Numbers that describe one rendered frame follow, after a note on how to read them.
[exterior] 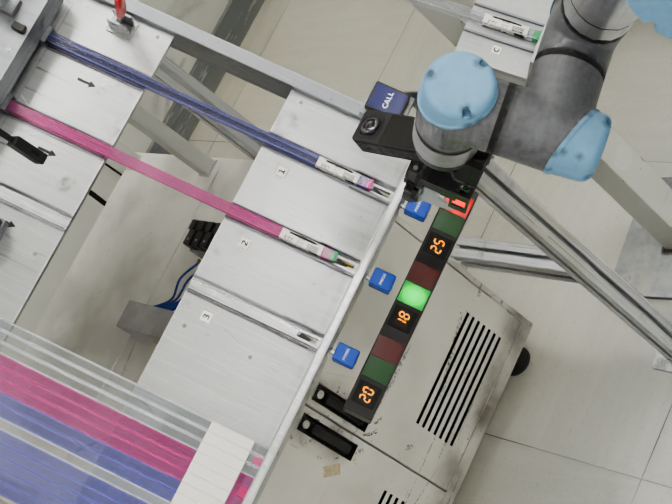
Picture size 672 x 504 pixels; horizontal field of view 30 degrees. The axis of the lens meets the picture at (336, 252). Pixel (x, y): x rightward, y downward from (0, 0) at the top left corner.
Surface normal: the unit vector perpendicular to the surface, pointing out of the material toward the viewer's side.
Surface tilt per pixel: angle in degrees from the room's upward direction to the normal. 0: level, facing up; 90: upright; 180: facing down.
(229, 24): 90
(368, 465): 90
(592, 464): 0
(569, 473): 0
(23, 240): 48
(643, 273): 0
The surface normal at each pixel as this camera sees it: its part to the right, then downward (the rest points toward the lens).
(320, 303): 0.01, -0.25
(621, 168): 0.65, 0.02
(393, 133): -0.47, -0.48
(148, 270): -0.66, -0.48
